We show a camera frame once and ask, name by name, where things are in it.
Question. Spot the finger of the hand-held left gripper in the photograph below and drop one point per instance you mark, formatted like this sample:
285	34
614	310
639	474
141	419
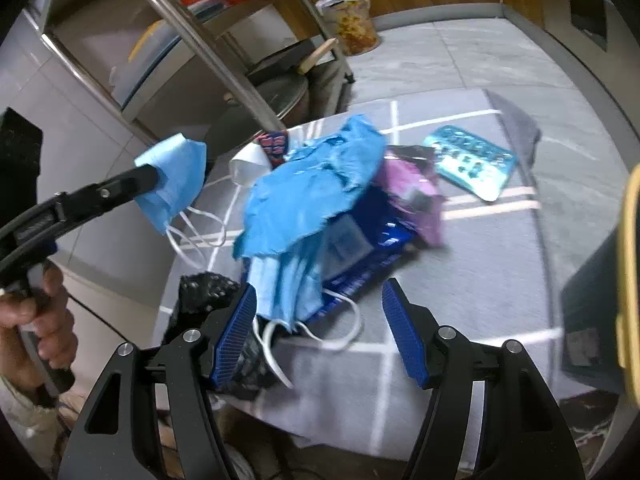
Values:
115	187

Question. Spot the patterned bucket with plastic bag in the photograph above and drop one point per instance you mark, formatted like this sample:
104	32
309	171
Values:
352	22

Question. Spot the white towel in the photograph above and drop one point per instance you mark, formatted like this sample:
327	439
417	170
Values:
247	165

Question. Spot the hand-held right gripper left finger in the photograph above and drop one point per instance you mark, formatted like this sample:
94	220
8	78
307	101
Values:
235	340

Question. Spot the metal rack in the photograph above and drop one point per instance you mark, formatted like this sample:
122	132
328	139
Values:
200	50

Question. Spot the clear plastic storage box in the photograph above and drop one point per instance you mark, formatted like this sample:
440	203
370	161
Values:
155	60

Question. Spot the grey checked mat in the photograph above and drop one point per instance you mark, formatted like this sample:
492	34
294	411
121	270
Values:
475	285

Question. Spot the wok with glass lid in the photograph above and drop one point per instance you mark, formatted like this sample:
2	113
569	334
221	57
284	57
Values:
285	97

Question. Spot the purple and black wrapper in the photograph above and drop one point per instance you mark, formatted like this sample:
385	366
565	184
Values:
410	195

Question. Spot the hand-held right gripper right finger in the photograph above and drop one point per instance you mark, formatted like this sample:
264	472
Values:
402	335

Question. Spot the person's left forearm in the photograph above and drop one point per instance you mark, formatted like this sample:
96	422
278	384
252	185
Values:
20	420

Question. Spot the blue face mask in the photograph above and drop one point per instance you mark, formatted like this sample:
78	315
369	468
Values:
175	180
285	285

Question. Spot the teal blister pack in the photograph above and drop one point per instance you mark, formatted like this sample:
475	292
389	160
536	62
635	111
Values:
470	160

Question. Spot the person's left hand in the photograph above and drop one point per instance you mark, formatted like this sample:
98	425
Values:
55	320

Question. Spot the yellow rimmed chair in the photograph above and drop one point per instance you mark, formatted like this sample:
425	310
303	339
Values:
595	310

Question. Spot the blue and white wipes packet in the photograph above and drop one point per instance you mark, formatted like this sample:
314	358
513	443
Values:
365	255

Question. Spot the red and blue patterned packet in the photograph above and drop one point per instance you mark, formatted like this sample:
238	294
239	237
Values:
274	144

